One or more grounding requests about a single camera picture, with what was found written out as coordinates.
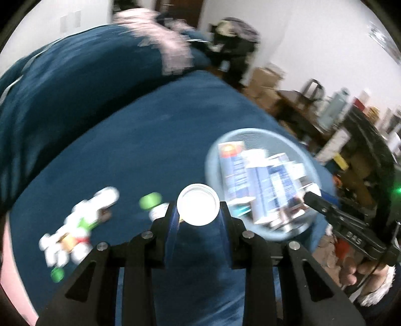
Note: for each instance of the teal bottle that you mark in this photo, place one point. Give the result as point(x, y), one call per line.
point(335, 108)

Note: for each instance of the brown plastic bottle cap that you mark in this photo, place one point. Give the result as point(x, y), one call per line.
point(105, 215)

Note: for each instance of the light blue plastic basket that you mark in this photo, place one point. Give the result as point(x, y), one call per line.
point(216, 175)

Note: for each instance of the white cardboard box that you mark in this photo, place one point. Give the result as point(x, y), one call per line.
point(308, 181)

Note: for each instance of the bright blue cardboard box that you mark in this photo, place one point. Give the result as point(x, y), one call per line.
point(242, 209)

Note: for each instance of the person's right hand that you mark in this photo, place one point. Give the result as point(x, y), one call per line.
point(360, 272)

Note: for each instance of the rumpled blue duvet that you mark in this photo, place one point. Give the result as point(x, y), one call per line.
point(78, 84)

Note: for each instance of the dark wooden table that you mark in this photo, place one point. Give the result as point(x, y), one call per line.
point(297, 116)

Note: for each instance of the blue velvet bed cover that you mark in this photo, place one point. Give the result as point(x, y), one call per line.
point(141, 147)

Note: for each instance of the brown cardboard box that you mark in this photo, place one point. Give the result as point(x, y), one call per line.
point(264, 86)

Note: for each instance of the pile of bottle caps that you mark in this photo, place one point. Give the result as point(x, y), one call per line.
point(78, 232)

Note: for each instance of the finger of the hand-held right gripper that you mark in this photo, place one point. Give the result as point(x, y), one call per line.
point(319, 203)

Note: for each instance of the dark wooden door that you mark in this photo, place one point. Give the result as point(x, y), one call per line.
point(178, 11)

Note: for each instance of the white carton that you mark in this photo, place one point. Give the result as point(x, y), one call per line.
point(335, 144)

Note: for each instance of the blue white toothpaste box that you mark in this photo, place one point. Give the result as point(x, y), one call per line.
point(272, 194)
point(233, 169)

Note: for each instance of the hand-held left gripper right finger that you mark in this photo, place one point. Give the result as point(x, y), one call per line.
point(226, 238)

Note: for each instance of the pink white cloth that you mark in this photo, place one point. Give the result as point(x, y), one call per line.
point(163, 40)

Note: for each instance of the pile of dark clothes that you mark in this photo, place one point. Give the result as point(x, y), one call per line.
point(238, 40)

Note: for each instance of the green plastic bottle cap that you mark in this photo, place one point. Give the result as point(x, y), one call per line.
point(150, 201)
point(57, 275)

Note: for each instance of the pink bed sheet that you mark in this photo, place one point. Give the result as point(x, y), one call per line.
point(14, 282)

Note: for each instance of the person's right forearm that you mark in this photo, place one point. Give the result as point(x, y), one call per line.
point(379, 291)

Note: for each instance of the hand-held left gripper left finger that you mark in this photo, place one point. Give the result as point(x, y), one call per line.
point(171, 238)

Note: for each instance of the white wall switch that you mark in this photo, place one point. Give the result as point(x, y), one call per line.
point(70, 20)

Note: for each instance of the white plastic bottle cap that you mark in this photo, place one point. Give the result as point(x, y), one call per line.
point(198, 204)
point(158, 213)

